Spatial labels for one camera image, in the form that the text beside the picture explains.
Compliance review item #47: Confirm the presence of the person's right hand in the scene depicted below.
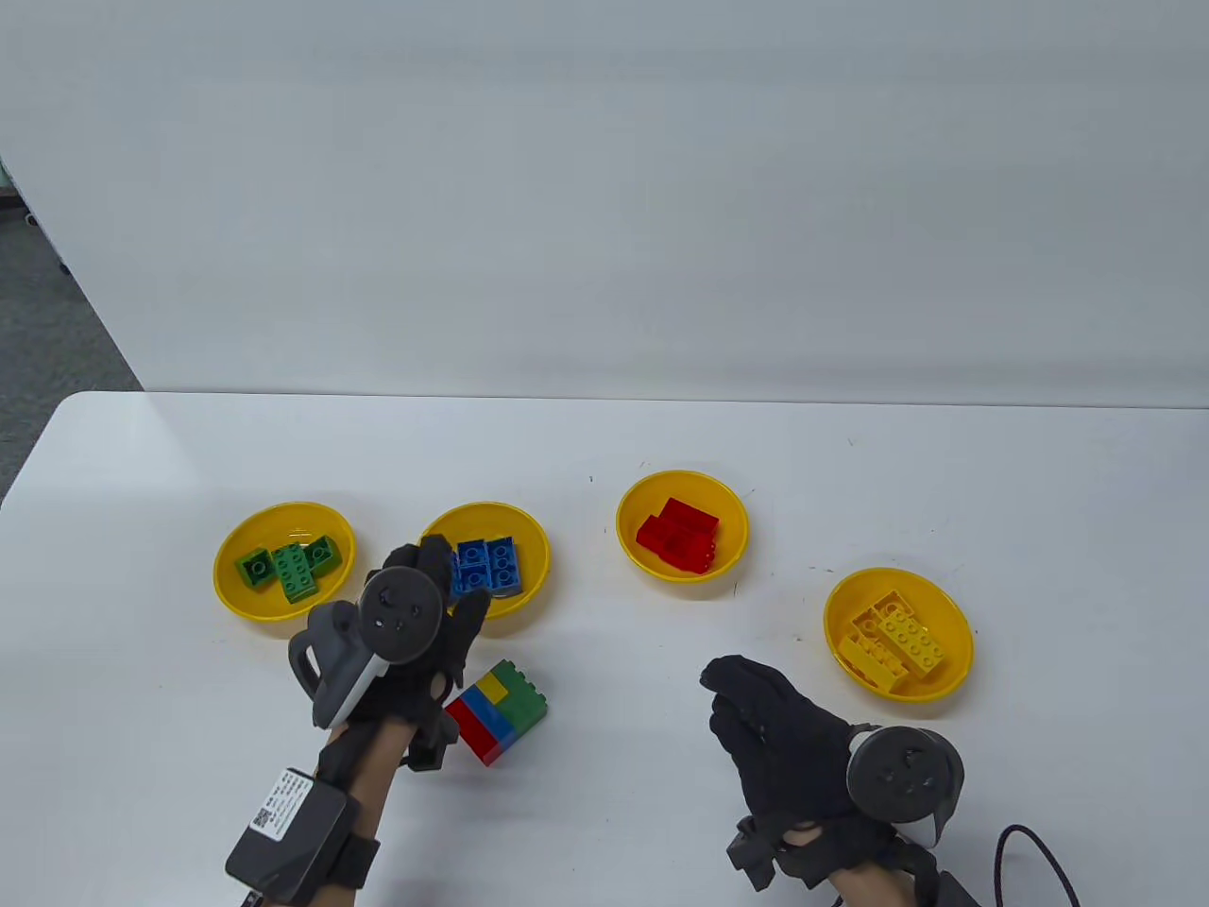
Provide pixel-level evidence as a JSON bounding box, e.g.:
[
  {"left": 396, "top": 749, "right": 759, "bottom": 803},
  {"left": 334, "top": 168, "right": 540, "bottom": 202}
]
[{"left": 701, "top": 655, "right": 912, "bottom": 889}]

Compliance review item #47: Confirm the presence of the person's left hand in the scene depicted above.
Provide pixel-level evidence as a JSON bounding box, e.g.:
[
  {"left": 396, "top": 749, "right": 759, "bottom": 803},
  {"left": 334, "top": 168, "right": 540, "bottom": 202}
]
[{"left": 316, "top": 535, "right": 492, "bottom": 785}]

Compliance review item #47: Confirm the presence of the grey handheld controller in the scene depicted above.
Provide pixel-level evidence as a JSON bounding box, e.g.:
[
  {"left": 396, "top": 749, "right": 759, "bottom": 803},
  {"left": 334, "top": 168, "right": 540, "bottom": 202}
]
[
  {"left": 845, "top": 726, "right": 966, "bottom": 848},
  {"left": 288, "top": 570, "right": 447, "bottom": 728}
]

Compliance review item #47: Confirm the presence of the large multicolour toy brick block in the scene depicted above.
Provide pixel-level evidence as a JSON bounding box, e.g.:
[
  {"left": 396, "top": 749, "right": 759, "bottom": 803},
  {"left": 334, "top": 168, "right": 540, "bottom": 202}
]
[{"left": 444, "top": 659, "right": 551, "bottom": 768}]

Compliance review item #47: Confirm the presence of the blue long toy brick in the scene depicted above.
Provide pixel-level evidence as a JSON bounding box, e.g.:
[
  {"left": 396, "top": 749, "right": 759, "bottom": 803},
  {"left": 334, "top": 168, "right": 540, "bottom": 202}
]
[{"left": 485, "top": 537, "right": 525, "bottom": 598}]

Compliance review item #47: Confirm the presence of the green long toy brick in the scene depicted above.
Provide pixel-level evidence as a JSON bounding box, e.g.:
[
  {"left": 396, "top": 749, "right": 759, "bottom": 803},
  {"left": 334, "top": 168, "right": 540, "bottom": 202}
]
[{"left": 272, "top": 543, "right": 320, "bottom": 604}]

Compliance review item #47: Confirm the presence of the red long toy brick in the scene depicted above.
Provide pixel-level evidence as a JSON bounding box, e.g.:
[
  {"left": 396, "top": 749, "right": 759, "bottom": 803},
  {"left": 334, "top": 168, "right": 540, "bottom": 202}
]
[{"left": 659, "top": 498, "right": 721, "bottom": 544}]

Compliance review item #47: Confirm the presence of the person's right forearm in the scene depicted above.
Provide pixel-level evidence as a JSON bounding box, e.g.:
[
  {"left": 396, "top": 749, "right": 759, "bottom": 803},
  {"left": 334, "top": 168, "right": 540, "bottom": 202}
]
[{"left": 826, "top": 864, "right": 903, "bottom": 907}]

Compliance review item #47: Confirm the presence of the person's left forearm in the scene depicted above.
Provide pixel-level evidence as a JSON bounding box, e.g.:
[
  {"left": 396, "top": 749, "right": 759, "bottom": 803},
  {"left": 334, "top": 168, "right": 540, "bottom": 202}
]
[{"left": 312, "top": 723, "right": 417, "bottom": 907}]

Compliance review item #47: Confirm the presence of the yellow plastic bowl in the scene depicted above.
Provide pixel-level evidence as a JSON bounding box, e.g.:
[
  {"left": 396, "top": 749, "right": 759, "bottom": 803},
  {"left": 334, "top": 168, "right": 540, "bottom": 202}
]
[
  {"left": 824, "top": 567, "right": 975, "bottom": 704},
  {"left": 615, "top": 470, "right": 750, "bottom": 584},
  {"left": 416, "top": 501, "right": 553, "bottom": 622},
  {"left": 214, "top": 501, "right": 358, "bottom": 623}
]

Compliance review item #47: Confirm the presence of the black wrist sensor box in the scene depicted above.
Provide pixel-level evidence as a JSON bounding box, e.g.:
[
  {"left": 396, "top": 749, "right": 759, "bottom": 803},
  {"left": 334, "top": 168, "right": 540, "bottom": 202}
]
[
  {"left": 227, "top": 767, "right": 360, "bottom": 906},
  {"left": 911, "top": 869, "right": 983, "bottom": 907}
]

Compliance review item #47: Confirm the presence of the braided black cable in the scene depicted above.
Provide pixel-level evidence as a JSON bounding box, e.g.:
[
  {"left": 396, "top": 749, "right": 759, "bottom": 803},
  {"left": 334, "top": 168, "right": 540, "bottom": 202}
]
[{"left": 994, "top": 825, "right": 1080, "bottom": 907}]

